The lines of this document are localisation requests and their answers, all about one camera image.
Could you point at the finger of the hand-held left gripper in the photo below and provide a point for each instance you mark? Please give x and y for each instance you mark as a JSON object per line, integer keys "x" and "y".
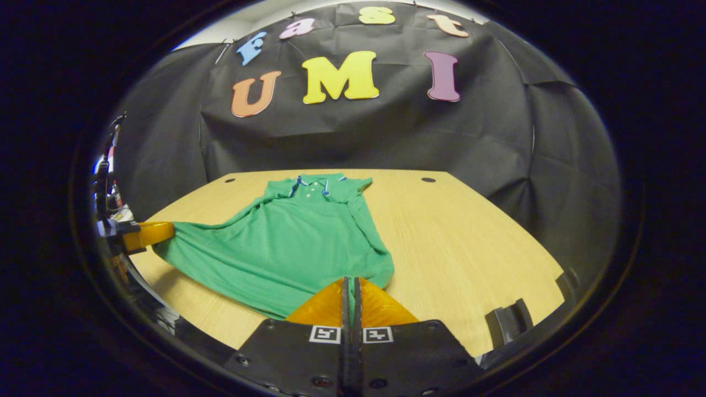
{"x": 118, "y": 227}

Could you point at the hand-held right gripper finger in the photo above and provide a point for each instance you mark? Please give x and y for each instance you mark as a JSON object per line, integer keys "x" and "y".
{"x": 345, "y": 303}
{"x": 357, "y": 303}

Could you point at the green T-shirt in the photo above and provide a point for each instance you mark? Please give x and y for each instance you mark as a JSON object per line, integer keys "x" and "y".
{"x": 287, "y": 242}

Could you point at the black backdrop cloth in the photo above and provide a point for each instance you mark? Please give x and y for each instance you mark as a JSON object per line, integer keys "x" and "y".
{"x": 386, "y": 138}

